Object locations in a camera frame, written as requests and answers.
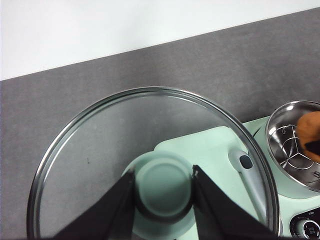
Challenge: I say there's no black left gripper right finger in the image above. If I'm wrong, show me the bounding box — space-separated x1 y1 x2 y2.
192 164 279 240

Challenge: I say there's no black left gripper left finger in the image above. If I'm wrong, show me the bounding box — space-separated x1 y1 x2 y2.
51 171 138 240

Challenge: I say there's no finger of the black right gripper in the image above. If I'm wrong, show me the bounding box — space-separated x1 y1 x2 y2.
303 139 320 160

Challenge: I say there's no brown potato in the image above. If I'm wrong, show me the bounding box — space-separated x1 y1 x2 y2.
296 111 320 161

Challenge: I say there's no glass lid with green knob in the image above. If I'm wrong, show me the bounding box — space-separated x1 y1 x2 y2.
26 86 280 240

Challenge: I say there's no green breakfast machine base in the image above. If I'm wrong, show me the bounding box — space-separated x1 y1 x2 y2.
241 116 320 240

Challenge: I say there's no silver knob with text mark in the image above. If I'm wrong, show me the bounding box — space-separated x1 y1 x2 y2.
301 219 320 240

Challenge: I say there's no silver grill lid handle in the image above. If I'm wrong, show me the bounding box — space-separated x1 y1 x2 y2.
227 149 267 223

